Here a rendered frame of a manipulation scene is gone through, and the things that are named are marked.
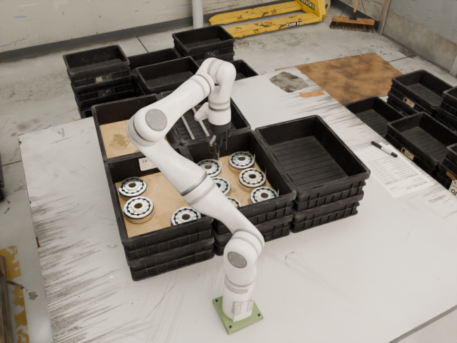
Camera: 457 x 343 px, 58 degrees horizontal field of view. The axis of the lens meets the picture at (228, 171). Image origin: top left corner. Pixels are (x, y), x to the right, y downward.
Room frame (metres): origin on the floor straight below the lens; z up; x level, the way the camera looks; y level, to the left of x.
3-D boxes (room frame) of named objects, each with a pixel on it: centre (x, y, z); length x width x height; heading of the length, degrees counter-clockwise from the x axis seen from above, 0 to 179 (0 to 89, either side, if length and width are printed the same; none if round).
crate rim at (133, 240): (1.02, 0.25, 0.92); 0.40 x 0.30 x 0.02; 20
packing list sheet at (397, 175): (1.38, -0.72, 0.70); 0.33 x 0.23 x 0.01; 26
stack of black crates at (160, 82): (2.44, 0.38, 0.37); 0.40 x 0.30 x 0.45; 116
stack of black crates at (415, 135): (1.91, -1.16, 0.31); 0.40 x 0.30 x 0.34; 26
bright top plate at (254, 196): (1.05, -0.13, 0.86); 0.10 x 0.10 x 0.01
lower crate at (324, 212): (1.23, -0.31, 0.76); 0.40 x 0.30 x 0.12; 20
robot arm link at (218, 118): (1.13, 0.05, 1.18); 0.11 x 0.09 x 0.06; 66
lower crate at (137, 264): (1.02, 0.25, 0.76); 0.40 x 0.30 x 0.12; 20
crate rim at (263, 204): (1.12, -0.03, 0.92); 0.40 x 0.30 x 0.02; 20
